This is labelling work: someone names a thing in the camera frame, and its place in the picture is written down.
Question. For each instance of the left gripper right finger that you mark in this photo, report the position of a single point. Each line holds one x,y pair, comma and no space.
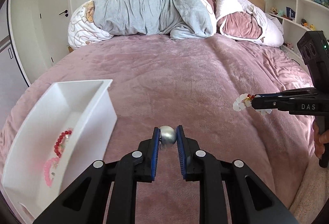
229,192

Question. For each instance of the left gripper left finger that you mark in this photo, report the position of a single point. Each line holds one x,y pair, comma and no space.
106,191

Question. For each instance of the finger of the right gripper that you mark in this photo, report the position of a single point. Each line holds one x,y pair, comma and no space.
284,104
272,95

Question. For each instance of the silver dome earring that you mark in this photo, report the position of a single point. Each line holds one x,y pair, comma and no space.
168,136

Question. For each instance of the person right hand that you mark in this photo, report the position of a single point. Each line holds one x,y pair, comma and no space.
319,140

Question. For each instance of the white storage box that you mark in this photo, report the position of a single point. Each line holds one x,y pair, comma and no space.
65,132

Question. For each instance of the pink velvet pillow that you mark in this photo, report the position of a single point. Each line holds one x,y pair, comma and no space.
243,21

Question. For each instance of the pink bed blanket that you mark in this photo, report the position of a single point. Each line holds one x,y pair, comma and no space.
157,81

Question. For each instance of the white display shelf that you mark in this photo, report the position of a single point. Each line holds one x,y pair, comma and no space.
298,17

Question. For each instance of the grey sliding wardrobe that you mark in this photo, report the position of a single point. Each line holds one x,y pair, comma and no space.
12,82

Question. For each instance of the grey duvet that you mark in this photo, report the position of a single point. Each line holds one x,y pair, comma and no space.
180,19

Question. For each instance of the white cartoon print pillow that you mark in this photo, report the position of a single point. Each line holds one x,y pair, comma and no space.
82,30

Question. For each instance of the white door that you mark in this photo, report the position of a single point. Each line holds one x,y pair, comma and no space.
39,34

